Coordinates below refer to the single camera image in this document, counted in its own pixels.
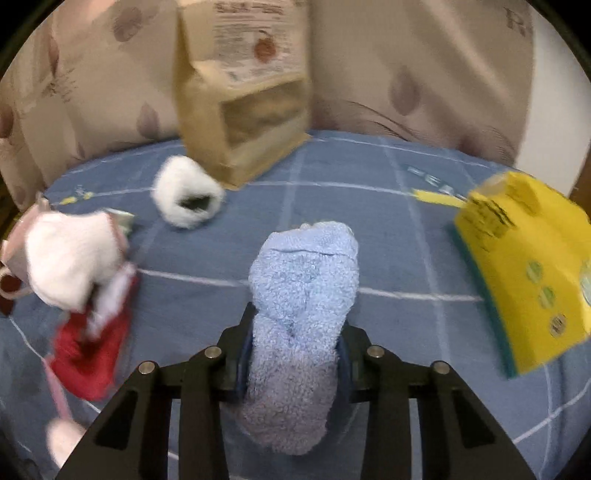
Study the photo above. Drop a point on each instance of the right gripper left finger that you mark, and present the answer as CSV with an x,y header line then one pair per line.
x,y
129,438

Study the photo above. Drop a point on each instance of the white round sock ball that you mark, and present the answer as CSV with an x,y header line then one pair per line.
x,y
62,436

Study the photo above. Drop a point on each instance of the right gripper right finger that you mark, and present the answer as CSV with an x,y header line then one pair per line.
x,y
425,415

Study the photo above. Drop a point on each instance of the blue checked tablecloth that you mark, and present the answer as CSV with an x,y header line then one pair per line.
x,y
341,216

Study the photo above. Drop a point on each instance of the white sock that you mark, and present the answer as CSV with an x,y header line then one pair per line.
x,y
68,255

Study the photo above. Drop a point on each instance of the yellow tissue pack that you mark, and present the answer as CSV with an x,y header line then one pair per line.
x,y
529,247

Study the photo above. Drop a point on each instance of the brown kraft food bag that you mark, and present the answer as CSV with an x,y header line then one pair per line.
x,y
242,84

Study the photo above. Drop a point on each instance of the pink ceramic mug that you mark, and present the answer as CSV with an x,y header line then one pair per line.
x,y
13,252

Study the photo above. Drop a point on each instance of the red satin pouch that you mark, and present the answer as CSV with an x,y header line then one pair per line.
x,y
88,345

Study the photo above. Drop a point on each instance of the beige leaf print curtain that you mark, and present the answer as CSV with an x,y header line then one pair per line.
x,y
96,77

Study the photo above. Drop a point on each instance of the pink paper strip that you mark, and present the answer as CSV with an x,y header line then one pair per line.
x,y
57,392

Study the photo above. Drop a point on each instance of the light blue fluffy sock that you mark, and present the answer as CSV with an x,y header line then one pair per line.
x,y
300,332

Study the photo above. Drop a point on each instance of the white fluffy plush with black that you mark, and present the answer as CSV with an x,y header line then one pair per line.
x,y
184,194

